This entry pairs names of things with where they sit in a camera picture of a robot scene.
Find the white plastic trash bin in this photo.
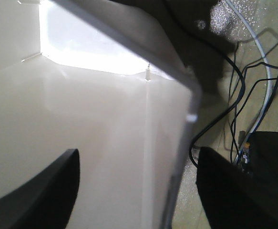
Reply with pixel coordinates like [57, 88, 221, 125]
[0, 0, 201, 229]

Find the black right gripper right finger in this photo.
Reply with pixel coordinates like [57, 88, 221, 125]
[196, 147, 278, 229]

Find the white cable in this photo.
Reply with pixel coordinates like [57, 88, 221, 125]
[224, 0, 273, 165]

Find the thick black cable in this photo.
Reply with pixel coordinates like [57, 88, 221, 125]
[162, 0, 246, 169]

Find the thin black cable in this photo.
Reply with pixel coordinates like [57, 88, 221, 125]
[229, 62, 278, 153]

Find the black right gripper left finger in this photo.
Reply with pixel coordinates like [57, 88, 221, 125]
[0, 149, 80, 229]

